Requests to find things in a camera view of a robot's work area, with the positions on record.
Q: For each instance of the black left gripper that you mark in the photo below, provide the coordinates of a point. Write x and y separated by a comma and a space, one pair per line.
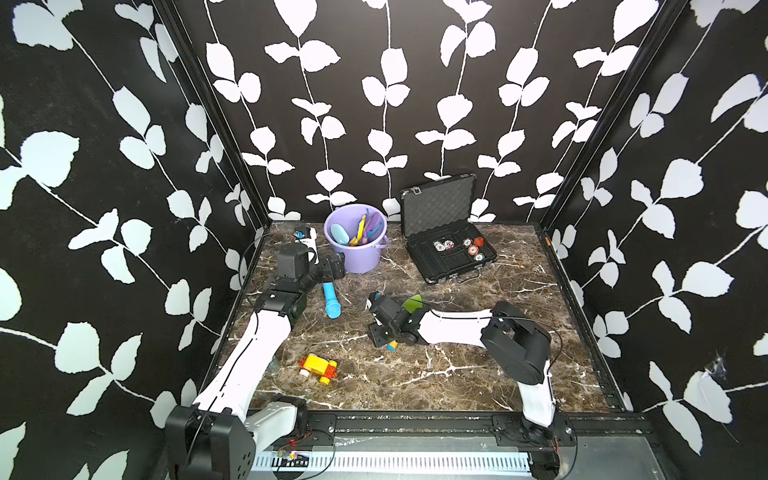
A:
336, 262

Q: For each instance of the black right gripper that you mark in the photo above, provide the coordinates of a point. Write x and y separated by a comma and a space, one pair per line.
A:
375, 336

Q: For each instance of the yellow toy spade wooden handle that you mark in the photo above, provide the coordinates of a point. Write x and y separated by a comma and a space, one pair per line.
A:
355, 240

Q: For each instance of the green toy trowel wooden handle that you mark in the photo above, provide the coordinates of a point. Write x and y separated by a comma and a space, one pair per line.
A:
410, 305

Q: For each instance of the light blue toy shovel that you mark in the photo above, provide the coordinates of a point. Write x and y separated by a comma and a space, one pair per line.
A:
339, 234

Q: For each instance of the purple toy scoop pink handle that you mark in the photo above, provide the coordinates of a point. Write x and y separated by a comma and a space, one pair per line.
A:
375, 226

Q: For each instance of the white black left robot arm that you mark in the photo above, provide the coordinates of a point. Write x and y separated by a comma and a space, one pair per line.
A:
232, 389

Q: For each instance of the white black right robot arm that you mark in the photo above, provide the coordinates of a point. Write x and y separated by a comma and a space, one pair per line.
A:
519, 345

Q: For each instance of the purple plastic bucket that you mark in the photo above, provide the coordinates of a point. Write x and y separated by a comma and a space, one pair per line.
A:
359, 259

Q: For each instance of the yellow red toy truck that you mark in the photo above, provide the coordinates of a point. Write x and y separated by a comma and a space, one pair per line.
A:
312, 365

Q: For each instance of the black open foam-lined case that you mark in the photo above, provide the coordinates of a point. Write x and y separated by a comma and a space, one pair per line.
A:
434, 211

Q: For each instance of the red white round parts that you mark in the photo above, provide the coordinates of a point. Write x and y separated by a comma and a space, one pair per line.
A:
466, 249

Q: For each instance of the white perforated strip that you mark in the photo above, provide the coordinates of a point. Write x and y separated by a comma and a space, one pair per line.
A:
429, 463

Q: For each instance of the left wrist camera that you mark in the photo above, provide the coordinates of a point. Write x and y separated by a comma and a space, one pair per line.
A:
307, 236

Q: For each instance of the black front mounting rail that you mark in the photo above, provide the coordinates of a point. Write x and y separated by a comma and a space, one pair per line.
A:
321, 427

